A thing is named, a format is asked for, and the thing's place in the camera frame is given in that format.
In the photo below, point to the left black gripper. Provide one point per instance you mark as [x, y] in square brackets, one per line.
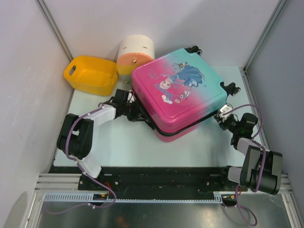
[137, 115]

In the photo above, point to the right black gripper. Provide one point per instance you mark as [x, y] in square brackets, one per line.
[219, 119]

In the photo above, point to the pink and teal children's suitcase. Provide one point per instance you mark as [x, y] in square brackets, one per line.
[178, 91]

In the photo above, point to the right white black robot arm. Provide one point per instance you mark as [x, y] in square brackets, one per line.
[262, 168]

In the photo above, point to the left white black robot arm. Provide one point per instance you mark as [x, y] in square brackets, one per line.
[76, 136]

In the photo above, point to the yellow plastic basket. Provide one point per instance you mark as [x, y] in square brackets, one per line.
[92, 75]

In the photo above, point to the round pastel drawer cabinet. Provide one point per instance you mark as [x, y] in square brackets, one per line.
[133, 51]

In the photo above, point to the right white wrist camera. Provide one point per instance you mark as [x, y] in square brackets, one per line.
[223, 111]

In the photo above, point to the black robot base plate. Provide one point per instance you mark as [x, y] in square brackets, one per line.
[204, 179]

